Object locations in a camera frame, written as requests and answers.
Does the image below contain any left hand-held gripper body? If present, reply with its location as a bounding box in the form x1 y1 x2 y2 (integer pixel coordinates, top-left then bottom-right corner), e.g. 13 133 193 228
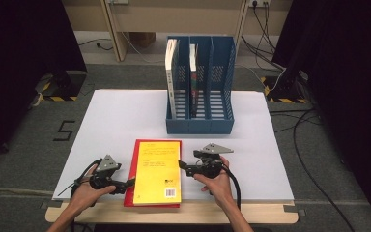
89 154 128 196

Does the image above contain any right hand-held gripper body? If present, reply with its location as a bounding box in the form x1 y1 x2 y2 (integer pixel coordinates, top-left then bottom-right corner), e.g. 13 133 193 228
191 142 235 180

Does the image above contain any red book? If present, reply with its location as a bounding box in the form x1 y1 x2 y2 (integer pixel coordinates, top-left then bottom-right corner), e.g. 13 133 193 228
123 138 184 209

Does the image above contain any yellow book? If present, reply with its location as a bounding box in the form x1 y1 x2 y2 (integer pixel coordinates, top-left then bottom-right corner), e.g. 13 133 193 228
132 140 183 207

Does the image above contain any blue file rack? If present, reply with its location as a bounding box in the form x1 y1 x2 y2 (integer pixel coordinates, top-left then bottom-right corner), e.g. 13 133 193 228
164 34 237 135

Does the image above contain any blue illustrated cover book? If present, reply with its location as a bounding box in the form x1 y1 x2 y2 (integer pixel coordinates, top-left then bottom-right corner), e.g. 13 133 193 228
188 43 199 119

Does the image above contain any white book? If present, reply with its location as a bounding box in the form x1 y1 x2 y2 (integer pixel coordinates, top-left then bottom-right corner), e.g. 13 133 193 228
164 38 179 120

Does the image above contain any person's right hand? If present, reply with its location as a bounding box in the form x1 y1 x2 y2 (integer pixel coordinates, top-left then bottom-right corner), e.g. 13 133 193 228
192 156 235 209

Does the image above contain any person's left hand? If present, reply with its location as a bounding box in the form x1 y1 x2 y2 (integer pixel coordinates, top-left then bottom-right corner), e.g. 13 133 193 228
68 165 118 214

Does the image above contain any light wooden table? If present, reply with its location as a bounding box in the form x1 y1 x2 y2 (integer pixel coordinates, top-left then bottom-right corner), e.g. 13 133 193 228
44 199 300 225

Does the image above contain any grey tape piece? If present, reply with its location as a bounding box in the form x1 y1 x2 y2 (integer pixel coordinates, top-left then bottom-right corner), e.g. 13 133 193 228
40 199 64 210
283 203 307 217

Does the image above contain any white table cover sheet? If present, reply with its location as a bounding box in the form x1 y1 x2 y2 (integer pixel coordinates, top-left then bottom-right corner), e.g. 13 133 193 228
51 89 295 204

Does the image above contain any black stand base striped tape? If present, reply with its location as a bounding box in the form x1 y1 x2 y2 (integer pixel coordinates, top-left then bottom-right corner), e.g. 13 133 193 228
33 70 89 102
260 69 312 104

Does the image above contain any brown box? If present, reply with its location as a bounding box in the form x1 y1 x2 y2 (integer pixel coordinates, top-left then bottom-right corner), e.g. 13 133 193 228
128 31 157 48

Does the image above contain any black curtain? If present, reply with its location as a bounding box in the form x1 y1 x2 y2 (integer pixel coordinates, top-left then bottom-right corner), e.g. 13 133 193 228
0 0 88 168
271 0 371 231

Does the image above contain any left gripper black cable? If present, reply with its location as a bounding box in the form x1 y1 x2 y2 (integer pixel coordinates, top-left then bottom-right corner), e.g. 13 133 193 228
57 158 103 198

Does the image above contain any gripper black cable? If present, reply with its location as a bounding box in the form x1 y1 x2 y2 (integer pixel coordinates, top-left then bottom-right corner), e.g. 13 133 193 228
220 163 243 211
57 158 103 198

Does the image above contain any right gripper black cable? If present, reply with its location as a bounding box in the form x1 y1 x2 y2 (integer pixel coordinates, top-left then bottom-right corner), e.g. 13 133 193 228
220 163 243 211

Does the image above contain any long black floor cable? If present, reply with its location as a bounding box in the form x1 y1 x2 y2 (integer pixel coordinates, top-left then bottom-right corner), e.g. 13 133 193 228
269 107 356 232

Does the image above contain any white cable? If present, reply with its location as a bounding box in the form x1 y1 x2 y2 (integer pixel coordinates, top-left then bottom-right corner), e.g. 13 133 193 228
120 32 167 64

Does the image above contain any black cable bundle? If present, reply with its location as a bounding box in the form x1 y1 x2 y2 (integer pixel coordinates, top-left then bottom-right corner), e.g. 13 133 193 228
241 6 286 71

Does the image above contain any short black cable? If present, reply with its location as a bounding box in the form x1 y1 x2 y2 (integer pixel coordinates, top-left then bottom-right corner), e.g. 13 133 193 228
78 38 114 52

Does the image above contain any white wall socket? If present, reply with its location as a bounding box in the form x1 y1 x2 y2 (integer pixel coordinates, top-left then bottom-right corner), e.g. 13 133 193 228
249 0 271 8

